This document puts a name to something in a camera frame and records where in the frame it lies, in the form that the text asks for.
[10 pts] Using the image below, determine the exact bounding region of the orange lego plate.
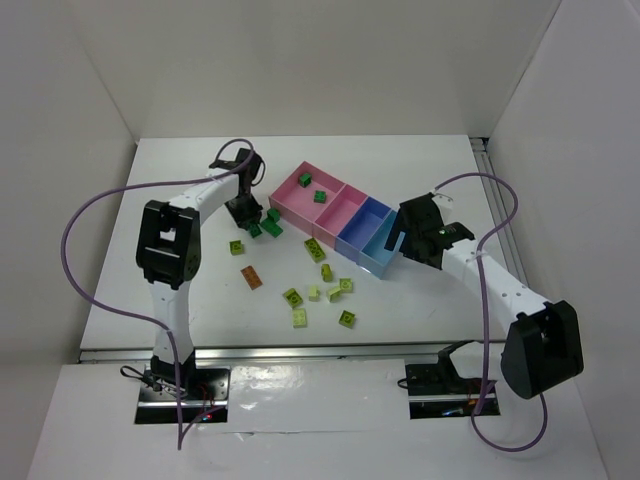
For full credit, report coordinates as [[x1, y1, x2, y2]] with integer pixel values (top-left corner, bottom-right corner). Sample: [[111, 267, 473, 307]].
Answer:
[[240, 265, 263, 290]]

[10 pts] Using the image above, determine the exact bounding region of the dark green lego square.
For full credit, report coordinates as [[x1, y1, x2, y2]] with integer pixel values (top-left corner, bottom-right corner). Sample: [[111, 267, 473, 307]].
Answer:
[[298, 173, 312, 188]]

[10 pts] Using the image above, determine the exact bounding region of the dark green lego brick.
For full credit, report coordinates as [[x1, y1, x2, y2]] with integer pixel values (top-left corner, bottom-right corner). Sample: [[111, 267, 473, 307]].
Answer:
[[313, 190, 327, 204]]

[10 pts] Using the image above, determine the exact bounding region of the lime lego small brick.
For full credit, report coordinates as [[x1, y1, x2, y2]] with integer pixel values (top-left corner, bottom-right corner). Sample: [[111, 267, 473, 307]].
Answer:
[[321, 263, 333, 282]]

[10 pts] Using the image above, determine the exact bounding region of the lime lego long brick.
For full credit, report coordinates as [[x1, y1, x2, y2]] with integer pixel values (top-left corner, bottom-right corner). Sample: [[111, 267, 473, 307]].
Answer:
[[304, 238, 326, 263]]

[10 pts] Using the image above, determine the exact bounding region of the lime lego stud brick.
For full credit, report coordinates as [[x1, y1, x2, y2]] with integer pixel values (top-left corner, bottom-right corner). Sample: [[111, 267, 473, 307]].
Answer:
[[283, 288, 303, 309]]

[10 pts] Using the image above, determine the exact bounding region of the pale lime slope brick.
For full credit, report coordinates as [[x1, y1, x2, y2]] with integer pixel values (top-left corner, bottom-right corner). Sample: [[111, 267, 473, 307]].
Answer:
[[308, 285, 321, 302]]

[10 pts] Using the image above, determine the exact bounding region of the pale lime square brick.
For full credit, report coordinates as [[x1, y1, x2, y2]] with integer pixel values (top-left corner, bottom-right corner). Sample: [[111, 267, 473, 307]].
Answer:
[[292, 308, 308, 328]]

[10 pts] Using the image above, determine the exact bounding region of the green lego curved brick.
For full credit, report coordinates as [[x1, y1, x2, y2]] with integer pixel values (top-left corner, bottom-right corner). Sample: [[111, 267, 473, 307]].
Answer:
[[248, 208, 283, 238]]

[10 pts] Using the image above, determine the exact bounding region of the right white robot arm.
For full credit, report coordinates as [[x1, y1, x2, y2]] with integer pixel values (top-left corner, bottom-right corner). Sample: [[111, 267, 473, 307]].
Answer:
[[385, 193, 584, 399]]

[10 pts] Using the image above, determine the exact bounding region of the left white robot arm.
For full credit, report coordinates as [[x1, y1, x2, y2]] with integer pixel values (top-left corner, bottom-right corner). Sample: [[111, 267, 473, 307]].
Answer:
[[136, 146, 264, 389]]

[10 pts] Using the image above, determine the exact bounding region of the light blue bin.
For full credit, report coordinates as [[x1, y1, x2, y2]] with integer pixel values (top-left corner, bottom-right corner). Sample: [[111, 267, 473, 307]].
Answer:
[[357, 211, 404, 279]]

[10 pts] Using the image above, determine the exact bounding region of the purple-blue bin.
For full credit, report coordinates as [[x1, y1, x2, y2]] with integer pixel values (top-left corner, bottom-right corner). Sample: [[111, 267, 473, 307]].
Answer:
[[335, 197, 391, 263]]

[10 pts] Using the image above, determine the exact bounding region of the large pink bin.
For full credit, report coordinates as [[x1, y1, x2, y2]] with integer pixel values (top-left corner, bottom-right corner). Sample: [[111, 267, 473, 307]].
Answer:
[[269, 162, 345, 236]]

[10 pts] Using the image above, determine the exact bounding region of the small pink bin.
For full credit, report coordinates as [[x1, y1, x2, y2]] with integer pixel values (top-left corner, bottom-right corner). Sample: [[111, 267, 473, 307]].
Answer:
[[312, 184, 368, 249]]

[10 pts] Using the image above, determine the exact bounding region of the aluminium side rail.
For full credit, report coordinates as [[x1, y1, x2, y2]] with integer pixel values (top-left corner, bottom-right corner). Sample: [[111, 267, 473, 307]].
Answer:
[[469, 137, 525, 280]]

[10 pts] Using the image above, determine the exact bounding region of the aluminium front rail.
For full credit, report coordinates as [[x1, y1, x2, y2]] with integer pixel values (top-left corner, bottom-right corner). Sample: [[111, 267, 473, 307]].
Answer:
[[78, 341, 454, 364]]

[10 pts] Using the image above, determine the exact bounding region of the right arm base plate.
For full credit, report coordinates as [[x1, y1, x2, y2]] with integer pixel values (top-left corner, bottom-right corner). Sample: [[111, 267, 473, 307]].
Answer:
[[396, 341, 481, 420]]

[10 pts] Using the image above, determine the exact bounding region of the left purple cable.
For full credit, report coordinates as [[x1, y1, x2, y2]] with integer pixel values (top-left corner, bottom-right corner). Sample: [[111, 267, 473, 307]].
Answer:
[[60, 138, 256, 451]]

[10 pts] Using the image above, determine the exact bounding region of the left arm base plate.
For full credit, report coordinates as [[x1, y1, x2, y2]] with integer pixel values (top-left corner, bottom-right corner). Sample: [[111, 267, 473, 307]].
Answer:
[[129, 367, 231, 425]]

